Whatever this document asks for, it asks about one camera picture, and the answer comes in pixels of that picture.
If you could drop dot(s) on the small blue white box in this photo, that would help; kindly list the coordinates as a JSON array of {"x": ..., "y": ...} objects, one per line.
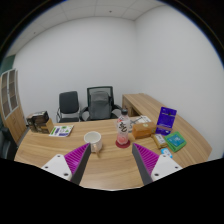
[{"x": 165, "y": 151}]

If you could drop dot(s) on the clear bottle pink drink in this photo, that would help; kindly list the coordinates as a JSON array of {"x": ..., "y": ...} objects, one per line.
[{"x": 123, "y": 124}]

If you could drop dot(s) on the orange cardboard box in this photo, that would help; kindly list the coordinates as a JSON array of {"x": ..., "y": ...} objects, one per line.
[{"x": 143, "y": 130}]

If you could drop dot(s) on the grey mesh office chair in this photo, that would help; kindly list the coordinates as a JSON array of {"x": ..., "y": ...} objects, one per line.
[{"x": 100, "y": 104}]

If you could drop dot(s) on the white ceramic mug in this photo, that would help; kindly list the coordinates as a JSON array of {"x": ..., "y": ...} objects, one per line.
[{"x": 95, "y": 140}]

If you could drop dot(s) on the wooden side desk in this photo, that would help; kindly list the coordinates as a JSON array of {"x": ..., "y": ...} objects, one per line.
[{"x": 197, "y": 149}]

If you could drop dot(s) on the black leather chair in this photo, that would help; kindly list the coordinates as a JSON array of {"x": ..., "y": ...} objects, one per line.
[{"x": 8, "y": 146}]

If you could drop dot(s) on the black office chair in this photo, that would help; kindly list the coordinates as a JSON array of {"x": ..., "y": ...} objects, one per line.
[{"x": 68, "y": 110}]

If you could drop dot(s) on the red round coaster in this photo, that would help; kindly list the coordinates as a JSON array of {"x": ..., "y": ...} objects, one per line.
[{"x": 126, "y": 145}]

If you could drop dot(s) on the green flat box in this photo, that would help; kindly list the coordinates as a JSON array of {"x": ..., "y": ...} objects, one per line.
[{"x": 175, "y": 141}]

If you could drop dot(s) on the purple standing card box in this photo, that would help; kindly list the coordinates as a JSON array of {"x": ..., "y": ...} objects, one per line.
[{"x": 165, "y": 121}]

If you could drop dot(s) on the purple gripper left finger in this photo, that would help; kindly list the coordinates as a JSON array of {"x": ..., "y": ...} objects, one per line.
[{"x": 70, "y": 166}]

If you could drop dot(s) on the small yellow snack box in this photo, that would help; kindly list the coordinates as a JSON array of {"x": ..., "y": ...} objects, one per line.
[{"x": 160, "y": 141}]

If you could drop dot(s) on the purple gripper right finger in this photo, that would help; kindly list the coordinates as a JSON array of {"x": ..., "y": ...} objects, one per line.
[{"x": 152, "y": 166}]

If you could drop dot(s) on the wooden glass-door cabinet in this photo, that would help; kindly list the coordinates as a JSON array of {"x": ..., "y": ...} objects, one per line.
[{"x": 10, "y": 105}]

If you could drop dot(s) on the dark stacked boxes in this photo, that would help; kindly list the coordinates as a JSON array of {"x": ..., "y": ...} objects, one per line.
[{"x": 40, "y": 122}]

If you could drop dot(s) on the green white leaflet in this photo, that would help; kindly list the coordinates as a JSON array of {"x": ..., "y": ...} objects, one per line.
[{"x": 61, "y": 131}]

